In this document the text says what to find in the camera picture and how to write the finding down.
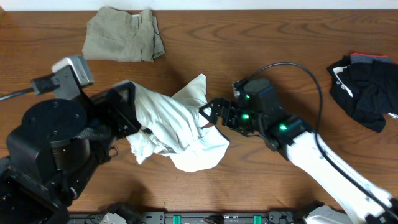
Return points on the folded khaki shorts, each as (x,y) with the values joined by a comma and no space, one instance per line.
(120,36)

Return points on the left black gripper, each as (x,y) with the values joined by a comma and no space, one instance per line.
(99,104)

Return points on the white t-shirt black print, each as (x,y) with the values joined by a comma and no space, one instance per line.
(173,127)

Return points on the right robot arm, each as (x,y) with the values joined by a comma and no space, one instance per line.
(258,111)

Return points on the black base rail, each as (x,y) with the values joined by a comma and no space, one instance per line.
(120,213)

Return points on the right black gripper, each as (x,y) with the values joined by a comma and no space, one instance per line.
(230,106)

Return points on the black garment red trim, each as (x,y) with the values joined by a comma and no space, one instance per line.
(365,87)

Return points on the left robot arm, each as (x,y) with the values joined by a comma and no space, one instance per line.
(56,150)

